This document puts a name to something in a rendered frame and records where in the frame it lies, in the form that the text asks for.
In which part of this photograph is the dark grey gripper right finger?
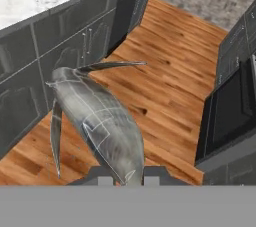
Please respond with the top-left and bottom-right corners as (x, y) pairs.
(142, 165), (191, 187)

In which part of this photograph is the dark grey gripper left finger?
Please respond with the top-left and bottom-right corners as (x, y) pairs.
(67, 165), (118, 187)

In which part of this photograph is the grey fish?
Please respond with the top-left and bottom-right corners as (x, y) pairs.
(45, 60), (148, 187)

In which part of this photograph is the dark grey drawer under oven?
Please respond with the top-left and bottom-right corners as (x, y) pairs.
(202, 157), (256, 187)

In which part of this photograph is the black oven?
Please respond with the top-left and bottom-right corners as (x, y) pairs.
(194, 54), (256, 166)

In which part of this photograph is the dark grey cupboard door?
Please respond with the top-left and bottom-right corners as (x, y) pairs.
(38, 30), (88, 109)
(84, 8), (117, 69)
(0, 60), (50, 159)

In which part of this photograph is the dark grey drawer front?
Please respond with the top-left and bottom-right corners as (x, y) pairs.
(0, 25), (38, 83)
(32, 0), (112, 48)

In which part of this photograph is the dark grey drawer stack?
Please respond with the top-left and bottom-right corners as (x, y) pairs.
(214, 0), (256, 89)

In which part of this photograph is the black dishwasher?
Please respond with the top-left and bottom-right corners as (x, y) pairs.
(105, 0), (145, 58)

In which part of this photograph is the silver cupboard door handle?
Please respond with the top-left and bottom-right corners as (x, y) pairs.
(87, 27), (93, 56)
(81, 31), (88, 60)

